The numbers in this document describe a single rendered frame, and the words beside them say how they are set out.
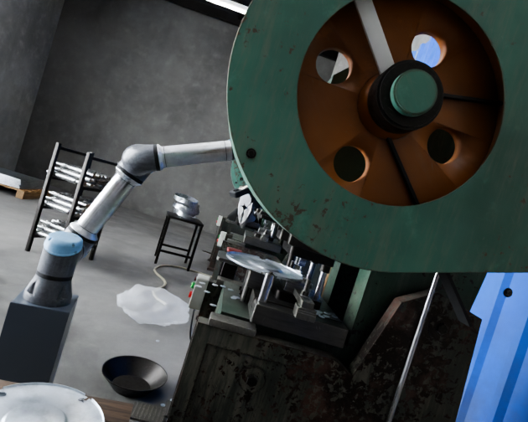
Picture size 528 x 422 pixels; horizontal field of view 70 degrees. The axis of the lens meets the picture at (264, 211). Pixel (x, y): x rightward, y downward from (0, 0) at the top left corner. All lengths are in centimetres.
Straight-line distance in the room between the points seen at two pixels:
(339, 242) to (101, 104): 786
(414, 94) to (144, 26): 807
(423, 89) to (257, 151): 38
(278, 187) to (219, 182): 708
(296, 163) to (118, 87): 775
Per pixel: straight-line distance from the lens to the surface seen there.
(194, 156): 139
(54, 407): 112
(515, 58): 113
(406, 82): 91
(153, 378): 206
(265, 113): 88
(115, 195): 154
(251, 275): 131
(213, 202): 795
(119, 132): 834
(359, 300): 127
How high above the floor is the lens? 101
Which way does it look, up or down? 2 degrees down
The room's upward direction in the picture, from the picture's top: 17 degrees clockwise
